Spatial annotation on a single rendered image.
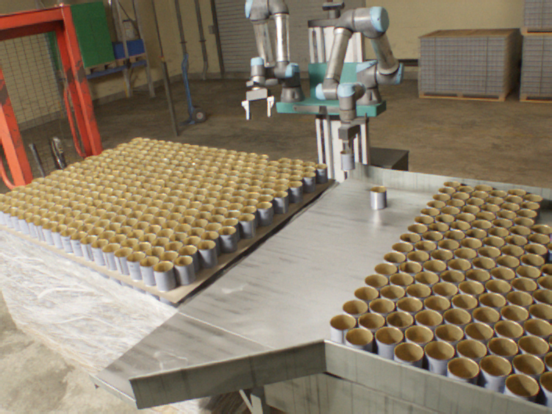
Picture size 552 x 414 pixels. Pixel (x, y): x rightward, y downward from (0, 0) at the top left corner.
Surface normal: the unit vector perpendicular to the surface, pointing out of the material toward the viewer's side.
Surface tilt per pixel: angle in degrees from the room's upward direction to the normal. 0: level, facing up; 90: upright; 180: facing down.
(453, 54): 88
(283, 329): 0
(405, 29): 90
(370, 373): 90
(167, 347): 0
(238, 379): 90
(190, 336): 0
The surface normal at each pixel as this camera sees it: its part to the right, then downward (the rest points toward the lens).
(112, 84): 0.81, 0.14
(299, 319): -0.12, -0.91
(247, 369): 0.17, 0.38
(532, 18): -0.55, 0.37
